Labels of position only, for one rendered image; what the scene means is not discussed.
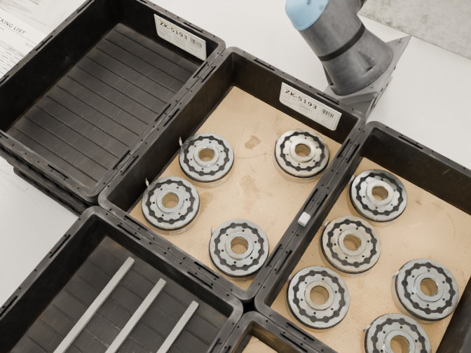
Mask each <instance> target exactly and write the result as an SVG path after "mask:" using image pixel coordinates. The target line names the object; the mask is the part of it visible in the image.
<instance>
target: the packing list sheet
mask: <svg viewBox="0 0 471 353"><path fill-rule="evenodd" d="M46 36H47V35H46V34H44V33H43V32H40V31H39V30H37V29H35V28H33V27H32V26H30V25H28V24H27V23H25V22H23V21H22V20H19V19H17V18H16V17H14V16H12V15H11V14H9V13H7V12H6V11H4V10H2V9H0V78H1V77H2V76H3V75H4V74H5V73H6V72H7V71H9V70H10V69H11V68H12V67H13V66H14V65H15V64H17V63H18V62H19V61H20V60H21V59H22V58H23V57H24V56H25V55H26V54H27V53H28V52H29V51H30V50H32V49H33V48H34V47H35V46H36V45H37V44H38V43H40V42H41V41H42V40H43V39H44V38H45V37H46Z"/></svg>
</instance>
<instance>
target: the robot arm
mask: <svg viewBox="0 0 471 353"><path fill-rule="evenodd" d="M366 2H367V0H286V3H285V12H286V15H287V17H288V18H289V19H290V21H291V22H292V26H293V27H294V28H295V29H296V30H297V31H298V32H299V33H300V35H301V36H302V37H303V39H304V40H305V42H306V43H307V44H308V45H309V47H310V48H311V50H312V51H313V52H314V53H315V55H316V56H317V57H318V59H319V60H320V61H321V63H322V67H323V69H324V72H325V76H326V78H327V82H328V85H329V87H330V88H331V89H332V91H333V92H334V94H336V95H339V96H345V95H350V94H353V93H355V92H358V91H360V90H362V89H363V88H365V87H367V86H368V85H370V84H371V83H373V82H374V81H375V80H376V79H377V78H379V77H380V76H381V75H382V74H383V73H384V72H385V70H386V69H387V68H388V67H389V65H390V63H391V62H392V60H393V52H392V50H391V49H390V47H389V45H388V44H387V43H386V42H385V41H383V40H381V39H380V38H379V37H377V35H375V34H373V33H372V32H371V31H369V30H368V29H367V28H366V27H365V26H364V24H363V23H362V21H361V19H360V18H359V17H358V15H357V13H358V12H359V11H360V9H361V8H362V7H363V5H364V4H365V3H366Z"/></svg>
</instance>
